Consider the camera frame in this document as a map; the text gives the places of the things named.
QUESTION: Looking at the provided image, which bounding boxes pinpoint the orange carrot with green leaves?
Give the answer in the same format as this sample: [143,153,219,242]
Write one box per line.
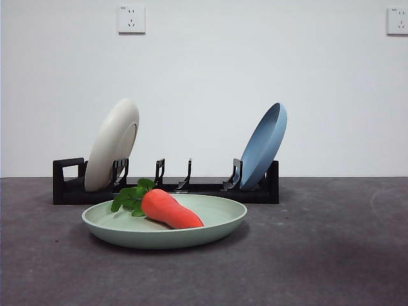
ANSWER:
[110,178,205,230]

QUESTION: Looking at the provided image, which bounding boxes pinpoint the white wall socket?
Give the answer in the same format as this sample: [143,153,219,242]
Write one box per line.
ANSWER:
[117,5,146,35]
[386,6,408,36]

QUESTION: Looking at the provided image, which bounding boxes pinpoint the green plate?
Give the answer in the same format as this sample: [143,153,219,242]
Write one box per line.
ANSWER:
[81,194,249,250]

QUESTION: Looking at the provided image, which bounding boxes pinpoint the cream plate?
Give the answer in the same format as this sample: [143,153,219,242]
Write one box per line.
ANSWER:
[84,98,140,192]

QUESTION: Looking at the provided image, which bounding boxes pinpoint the black plate rack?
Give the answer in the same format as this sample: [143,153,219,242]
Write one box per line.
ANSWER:
[52,157,280,205]

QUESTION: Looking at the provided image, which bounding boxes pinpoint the blue plate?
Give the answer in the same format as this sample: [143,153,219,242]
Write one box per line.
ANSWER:
[239,102,288,191]

